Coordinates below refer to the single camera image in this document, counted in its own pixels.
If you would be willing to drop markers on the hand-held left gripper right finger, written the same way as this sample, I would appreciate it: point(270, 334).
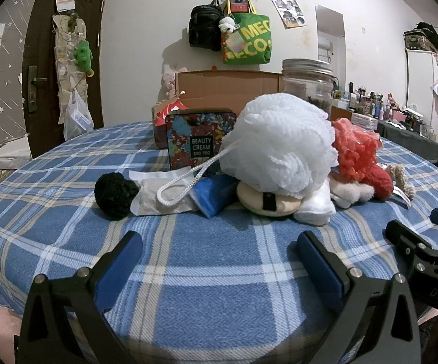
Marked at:
point(321, 269)

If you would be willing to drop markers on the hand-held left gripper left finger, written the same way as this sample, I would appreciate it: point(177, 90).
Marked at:
point(122, 269)

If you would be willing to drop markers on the red plush rabbit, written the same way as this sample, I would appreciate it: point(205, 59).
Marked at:
point(378, 182)

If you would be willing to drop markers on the black fluffy pom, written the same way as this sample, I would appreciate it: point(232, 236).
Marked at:
point(116, 195)

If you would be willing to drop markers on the white packet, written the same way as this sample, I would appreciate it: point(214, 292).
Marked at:
point(146, 193)

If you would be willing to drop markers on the beige powder puff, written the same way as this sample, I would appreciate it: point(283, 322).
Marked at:
point(268, 201)

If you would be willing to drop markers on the red crochet ball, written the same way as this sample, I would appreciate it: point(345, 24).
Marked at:
point(355, 148)

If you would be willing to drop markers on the blue cloth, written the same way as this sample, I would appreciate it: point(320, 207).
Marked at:
point(213, 197)

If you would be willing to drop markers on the white mesh bath pouf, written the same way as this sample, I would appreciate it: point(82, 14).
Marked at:
point(279, 140)

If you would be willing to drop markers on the cardboard box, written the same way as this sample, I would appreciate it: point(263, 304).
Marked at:
point(222, 87)

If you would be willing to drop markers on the blue plaid blanket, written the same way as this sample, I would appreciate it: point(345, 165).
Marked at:
point(211, 265)

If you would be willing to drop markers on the desk with dark cloth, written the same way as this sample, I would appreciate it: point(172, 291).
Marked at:
point(408, 136)

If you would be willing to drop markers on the white wardrobe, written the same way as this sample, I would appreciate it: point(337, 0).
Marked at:
point(422, 91)

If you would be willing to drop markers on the row of cosmetics bottles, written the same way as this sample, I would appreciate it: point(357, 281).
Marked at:
point(378, 106)

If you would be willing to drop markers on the colourful patterned tin box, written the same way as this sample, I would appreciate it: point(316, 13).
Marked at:
point(200, 144)

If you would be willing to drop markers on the clear plastic bag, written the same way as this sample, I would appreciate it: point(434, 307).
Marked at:
point(75, 117)

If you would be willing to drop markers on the white plastic sheet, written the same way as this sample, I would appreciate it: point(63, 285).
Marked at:
point(6, 155)

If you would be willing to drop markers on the red printed paper liner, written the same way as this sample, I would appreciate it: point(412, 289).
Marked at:
point(167, 112)

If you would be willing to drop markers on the glass jar with metal lid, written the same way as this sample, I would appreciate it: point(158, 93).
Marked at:
point(310, 83)

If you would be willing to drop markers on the dark storage bag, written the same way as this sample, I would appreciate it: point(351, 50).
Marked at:
point(423, 36)

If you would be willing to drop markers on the light pink plush toy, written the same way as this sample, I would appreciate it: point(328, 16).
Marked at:
point(169, 79)

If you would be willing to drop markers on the hanging fabric organizer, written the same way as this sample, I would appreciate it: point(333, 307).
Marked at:
point(65, 64)

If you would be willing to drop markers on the green plush toy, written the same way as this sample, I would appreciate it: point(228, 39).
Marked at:
point(83, 55)

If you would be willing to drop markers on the green tote bag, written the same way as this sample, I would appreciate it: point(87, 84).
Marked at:
point(249, 43)

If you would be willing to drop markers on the dark wooden door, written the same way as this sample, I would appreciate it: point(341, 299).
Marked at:
point(44, 45)

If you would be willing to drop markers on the photo sticker sheet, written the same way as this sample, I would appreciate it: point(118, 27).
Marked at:
point(289, 11)

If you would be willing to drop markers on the black backpack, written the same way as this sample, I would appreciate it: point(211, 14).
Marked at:
point(205, 26)

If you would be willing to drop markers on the red framed picture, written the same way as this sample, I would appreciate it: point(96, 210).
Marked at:
point(238, 3)

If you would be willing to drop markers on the wall mirror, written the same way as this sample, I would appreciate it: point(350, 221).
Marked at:
point(330, 26)

